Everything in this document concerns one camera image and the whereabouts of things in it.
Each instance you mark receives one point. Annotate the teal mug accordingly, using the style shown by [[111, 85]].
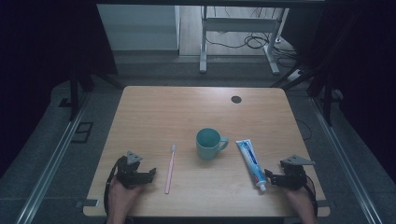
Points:
[[208, 144]]

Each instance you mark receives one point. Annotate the black metal stand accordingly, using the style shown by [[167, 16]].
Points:
[[74, 93], [327, 96]]

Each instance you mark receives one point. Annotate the white panel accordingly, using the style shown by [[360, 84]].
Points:
[[140, 28]]

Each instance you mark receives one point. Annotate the dark curtain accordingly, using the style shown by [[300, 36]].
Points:
[[46, 46], [358, 62]]

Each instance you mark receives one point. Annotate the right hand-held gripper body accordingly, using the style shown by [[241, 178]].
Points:
[[292, 175]]

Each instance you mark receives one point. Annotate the white metal desk frame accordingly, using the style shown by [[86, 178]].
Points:
[[239, 24]]

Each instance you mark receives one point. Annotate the pink toothbrush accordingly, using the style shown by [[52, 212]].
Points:
[[170, 169]]

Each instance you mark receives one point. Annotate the white power strip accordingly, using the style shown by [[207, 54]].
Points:
[[296, 74]]

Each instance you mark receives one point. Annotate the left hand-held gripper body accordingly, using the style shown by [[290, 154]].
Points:
[[130, 174]]

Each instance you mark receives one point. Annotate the person's right hand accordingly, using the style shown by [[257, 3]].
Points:
[[295, 199]]

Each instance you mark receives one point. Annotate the blue and white toothpaste tube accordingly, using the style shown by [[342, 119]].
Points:
[[252, 165]]

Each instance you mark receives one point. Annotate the metal floor rail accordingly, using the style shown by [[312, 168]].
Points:
[[342, 158], [49, 168]]

